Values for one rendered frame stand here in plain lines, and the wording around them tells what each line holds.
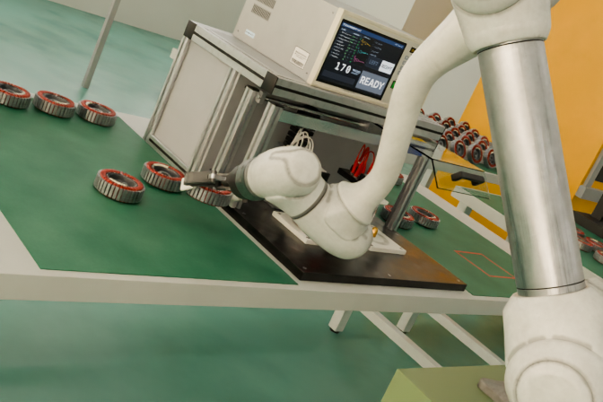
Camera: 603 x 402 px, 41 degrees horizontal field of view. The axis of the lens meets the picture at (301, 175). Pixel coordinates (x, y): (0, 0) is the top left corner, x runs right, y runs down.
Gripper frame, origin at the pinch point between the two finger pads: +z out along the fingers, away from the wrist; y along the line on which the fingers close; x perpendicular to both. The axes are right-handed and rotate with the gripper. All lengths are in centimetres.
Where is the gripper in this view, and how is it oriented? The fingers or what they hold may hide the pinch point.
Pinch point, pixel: (208, 189)
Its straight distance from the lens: 189.5
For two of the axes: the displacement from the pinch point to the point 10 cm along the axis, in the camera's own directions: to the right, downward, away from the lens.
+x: -1.4, 9.7, -2.2
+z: -5.4, 1.1, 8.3
